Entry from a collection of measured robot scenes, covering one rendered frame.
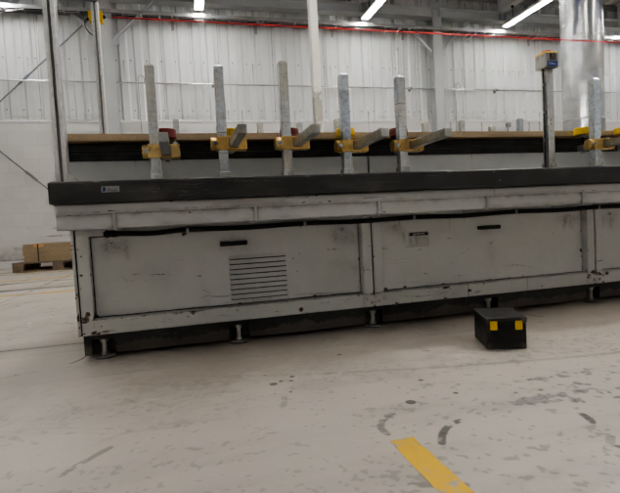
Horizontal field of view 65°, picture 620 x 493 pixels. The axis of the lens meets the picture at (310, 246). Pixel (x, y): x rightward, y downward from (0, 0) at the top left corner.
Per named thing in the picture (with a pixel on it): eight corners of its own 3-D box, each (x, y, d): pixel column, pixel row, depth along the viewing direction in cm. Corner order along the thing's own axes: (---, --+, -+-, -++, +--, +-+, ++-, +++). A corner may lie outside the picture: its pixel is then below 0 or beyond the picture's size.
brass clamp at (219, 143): (247, 149, 185) (246, 135, 185) (211, 149, 182) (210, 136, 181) (245, 151, 191) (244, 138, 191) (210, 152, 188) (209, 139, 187)
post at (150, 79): (162, 195, 179) (154, 63, 177) (153, 195, 178) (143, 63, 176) (163, 195, 182) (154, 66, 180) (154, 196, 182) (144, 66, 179)
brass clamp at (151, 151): (180, 156, 179) (179, 143, 179) (142, 157, 176) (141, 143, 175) (180, 158, 185) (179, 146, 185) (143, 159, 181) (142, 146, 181)
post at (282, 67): (293, 183, 191) (287, 60, 189) (285, 183, 191) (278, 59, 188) (291, 183, 195) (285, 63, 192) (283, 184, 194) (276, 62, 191)
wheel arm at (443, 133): (452, 138, 177) (452, 126, 177) (444, 138, 176) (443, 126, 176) (401, 156, 219) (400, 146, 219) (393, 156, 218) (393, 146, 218)
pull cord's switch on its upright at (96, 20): (123, 199, 278) (109, 2, 272) (96, 200, 274) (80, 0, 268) (125, 200, 285) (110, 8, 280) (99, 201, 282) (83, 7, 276)
